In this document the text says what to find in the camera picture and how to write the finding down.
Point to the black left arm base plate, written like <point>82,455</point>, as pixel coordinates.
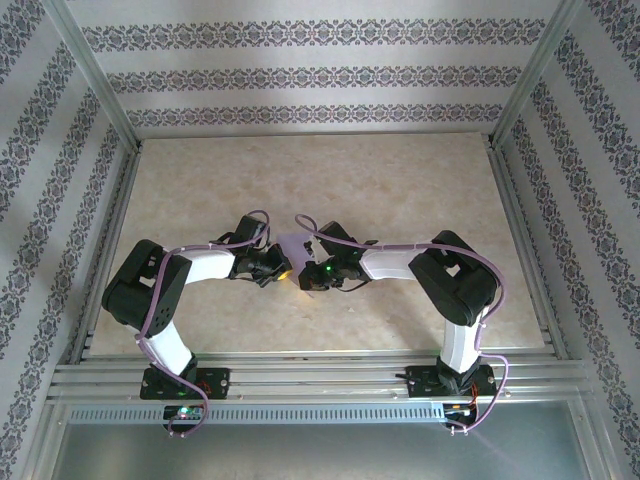
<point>217,382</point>

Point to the aluminium left side rail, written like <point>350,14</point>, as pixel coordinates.
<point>107,225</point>

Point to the aluminium cross rail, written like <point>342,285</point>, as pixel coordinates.
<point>315,375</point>

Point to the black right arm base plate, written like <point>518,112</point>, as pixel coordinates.
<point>422,382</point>

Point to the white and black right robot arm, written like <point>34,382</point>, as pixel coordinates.
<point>450,280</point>

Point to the purple paper sheet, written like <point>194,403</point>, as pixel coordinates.
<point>295,247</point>

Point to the aluminium frame post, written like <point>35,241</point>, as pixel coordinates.
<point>537,75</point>
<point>90,75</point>

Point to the aluminium right frame post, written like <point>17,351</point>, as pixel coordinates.
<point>537,75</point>

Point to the aluminium left frame post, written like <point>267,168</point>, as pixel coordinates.
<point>90,75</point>

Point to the grey metal panel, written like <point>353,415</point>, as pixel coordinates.
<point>320,450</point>

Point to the controller board with green light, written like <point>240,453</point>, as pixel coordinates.
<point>182,411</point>

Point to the aluminium right side rail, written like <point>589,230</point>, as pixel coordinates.
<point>525,250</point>

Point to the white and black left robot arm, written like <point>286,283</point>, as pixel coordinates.
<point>145,290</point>

